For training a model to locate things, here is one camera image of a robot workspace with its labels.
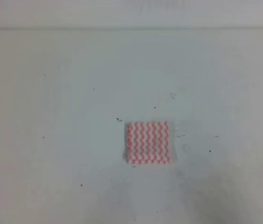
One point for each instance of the pink white wavy striped towel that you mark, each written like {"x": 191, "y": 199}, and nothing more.
{"x": 149, "y": 142}

